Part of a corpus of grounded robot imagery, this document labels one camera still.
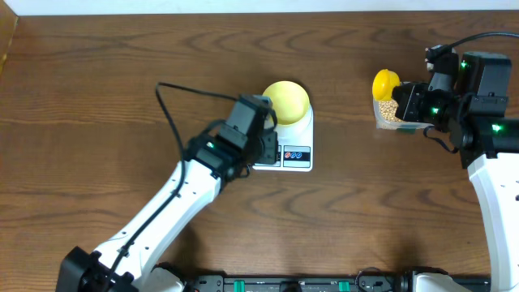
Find yellow measuring scoop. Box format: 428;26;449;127
372;69;401;101

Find soybeans in container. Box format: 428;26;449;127
378;101;402;122

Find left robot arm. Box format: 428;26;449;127
56;127;278;291

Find yellow bowl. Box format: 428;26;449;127
263;80;310;126

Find white digital kitchen scale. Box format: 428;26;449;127
253;106;314;172

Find green tape strip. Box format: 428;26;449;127
397;127;417;135

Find clear plastic container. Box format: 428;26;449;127
373;100;428;133

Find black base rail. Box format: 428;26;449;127
153;263;491;292

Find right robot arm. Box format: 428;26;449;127
390;52;518;291

